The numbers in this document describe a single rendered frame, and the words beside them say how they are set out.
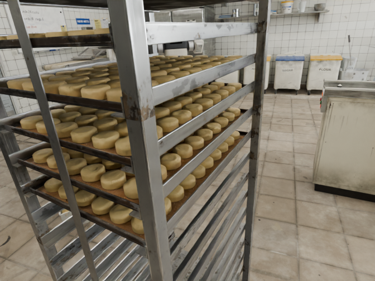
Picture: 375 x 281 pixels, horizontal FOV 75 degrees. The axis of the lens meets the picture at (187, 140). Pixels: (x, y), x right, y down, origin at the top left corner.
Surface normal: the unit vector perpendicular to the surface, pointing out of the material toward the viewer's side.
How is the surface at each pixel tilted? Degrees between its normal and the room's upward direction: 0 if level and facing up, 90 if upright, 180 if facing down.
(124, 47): 90
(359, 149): 90
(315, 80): 93
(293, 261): 0
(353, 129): 90
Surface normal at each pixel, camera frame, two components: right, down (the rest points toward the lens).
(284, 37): -0.35, 0.40
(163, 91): 0.86, 0.17
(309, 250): -0.05, -0.91
